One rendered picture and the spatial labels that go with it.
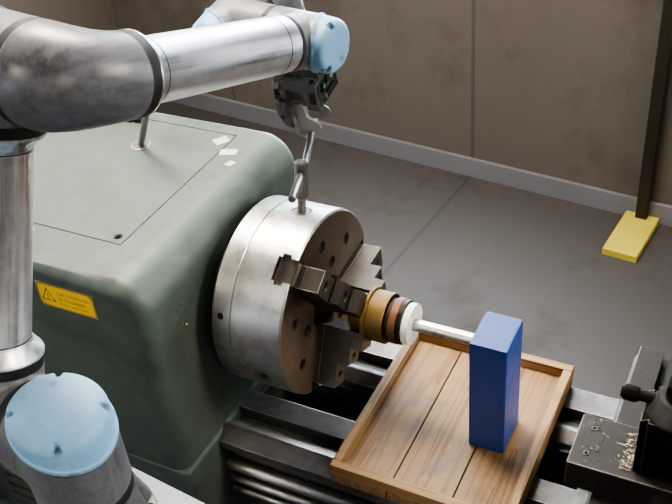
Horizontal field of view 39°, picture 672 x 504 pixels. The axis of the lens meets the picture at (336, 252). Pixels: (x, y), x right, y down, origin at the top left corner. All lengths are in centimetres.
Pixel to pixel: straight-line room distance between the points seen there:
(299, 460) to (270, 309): 31
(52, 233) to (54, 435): 51
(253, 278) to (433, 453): 42
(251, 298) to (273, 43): 44
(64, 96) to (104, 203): 61
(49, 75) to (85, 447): 41
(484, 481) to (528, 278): 185
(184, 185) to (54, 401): 56
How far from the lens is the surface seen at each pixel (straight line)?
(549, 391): 168
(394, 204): 369
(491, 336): 144
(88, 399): 112
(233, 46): 113
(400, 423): 162
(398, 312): 148
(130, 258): 143
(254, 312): 144
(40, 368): 121
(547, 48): 347
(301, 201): 149
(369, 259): 160
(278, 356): 145
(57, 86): 98
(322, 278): 142
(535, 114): 361
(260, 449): 165
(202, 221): 150
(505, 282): 330
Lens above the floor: 208
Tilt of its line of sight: 37 degrees down
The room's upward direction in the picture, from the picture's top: 6 degrees counter-clockwise
